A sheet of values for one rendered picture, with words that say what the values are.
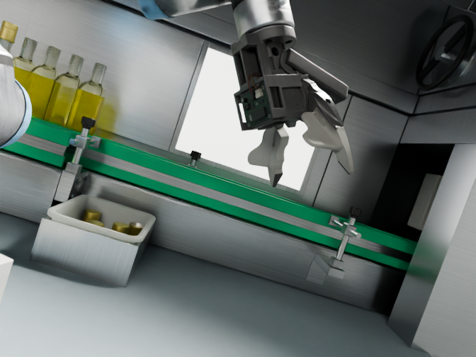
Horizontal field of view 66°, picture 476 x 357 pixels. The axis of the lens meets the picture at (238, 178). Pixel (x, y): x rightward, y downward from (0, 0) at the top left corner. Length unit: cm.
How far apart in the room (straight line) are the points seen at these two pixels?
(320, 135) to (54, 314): 43
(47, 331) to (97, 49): 82
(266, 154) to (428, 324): 61
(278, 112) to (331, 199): 79
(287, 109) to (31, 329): 42
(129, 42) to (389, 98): 80
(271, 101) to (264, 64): 6
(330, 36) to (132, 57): 60
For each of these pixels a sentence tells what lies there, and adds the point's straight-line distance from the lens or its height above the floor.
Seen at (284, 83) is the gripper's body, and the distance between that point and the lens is 47.
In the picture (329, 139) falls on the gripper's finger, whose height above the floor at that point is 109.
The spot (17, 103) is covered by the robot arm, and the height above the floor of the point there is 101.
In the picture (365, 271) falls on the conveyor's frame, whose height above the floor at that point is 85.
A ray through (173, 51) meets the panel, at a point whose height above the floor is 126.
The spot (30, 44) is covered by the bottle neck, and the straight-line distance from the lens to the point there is 108.
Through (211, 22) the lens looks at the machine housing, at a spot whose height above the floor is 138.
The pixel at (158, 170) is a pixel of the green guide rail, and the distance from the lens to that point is 95.
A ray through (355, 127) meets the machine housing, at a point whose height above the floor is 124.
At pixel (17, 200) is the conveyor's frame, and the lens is 93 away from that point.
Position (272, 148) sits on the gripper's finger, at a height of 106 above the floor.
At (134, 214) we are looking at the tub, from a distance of 89.
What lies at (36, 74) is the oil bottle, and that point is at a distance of 105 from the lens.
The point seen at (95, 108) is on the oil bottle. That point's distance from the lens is 100.
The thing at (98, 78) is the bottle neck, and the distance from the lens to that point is 102.
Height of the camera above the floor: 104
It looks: 3 degrees down
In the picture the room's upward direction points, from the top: 19 degrees clockwise
